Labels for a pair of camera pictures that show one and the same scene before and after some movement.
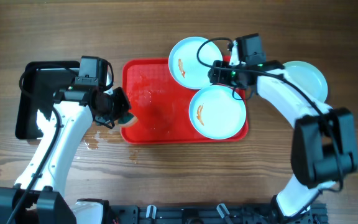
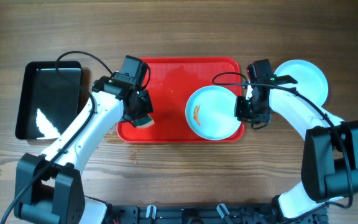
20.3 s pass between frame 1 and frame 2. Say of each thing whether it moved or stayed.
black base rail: stayed
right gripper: moved
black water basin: stayed
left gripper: moved
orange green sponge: moved
